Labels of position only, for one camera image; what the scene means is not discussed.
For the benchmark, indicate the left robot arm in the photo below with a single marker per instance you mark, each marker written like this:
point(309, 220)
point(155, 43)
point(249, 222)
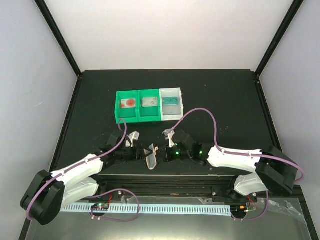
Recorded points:
point(50, 192)

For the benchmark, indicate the small circuit board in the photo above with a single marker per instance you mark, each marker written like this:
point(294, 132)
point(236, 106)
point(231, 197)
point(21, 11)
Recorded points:
point(100, 207)

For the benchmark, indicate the white bin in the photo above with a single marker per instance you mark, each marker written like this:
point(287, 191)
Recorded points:
point(171, 113)

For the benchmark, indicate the black aluminium rail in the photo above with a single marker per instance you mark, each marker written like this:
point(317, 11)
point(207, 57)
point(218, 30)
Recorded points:
point(165, 186)

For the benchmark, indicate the white slotted cable duct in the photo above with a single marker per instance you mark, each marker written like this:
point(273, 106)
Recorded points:
point(156, 209)

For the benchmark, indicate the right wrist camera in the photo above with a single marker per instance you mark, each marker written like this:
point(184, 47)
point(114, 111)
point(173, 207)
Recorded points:
point(168, 135)

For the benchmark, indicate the black frame post left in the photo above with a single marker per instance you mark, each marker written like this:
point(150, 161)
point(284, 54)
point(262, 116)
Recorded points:
point(46, 13)

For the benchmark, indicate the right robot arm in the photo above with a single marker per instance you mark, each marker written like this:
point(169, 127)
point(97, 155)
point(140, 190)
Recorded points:
point(269, 169)

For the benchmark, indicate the teal VIP card in bin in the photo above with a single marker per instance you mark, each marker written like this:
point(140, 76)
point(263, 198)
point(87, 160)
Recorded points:
point(170, 101)

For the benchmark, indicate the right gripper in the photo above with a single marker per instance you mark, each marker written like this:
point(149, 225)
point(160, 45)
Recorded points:
point(166, 156)

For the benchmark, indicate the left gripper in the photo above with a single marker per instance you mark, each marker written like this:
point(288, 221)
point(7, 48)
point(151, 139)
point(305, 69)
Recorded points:
point(140, 151)

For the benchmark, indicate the beige card holder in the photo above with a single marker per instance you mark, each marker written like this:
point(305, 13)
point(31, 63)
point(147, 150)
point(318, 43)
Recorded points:
point(151, 161)

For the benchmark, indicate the black frame post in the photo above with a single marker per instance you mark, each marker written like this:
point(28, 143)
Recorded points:
point(283, 27)
point(46, 13)

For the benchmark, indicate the red circle card in bin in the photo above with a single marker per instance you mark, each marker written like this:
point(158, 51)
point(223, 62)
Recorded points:
point(127, 103)

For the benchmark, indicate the black frame post right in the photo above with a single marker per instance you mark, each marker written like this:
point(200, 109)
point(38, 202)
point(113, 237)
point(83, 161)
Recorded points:
point(283, 27)

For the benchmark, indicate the green bin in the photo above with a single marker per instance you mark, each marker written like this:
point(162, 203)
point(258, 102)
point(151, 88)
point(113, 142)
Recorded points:
point(152, 114)
point(129, 115)

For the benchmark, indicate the white card in bin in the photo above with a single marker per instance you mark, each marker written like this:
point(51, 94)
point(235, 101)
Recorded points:
point(148, 102)

